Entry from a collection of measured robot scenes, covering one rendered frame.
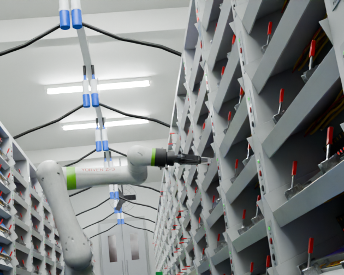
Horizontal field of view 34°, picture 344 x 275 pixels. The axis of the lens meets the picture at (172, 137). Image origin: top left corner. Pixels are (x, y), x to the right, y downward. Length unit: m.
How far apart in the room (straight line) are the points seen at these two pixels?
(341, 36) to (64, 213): 1.88
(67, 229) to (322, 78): 1.76
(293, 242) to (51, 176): 1.42
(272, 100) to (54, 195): 1.34
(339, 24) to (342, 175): 0.26
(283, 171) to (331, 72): 0.55
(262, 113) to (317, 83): 0.49
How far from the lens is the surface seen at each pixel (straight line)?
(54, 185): 2.64
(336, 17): 0.99
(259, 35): 1.68
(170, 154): 2.76
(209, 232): 2.90
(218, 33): 2.11
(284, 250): 1.51
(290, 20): 1.26
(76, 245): 2.60
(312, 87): 1.14
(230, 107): 2.32
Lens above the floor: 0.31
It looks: 16 degrees up
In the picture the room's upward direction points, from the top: 7 degrees counter-clockwise
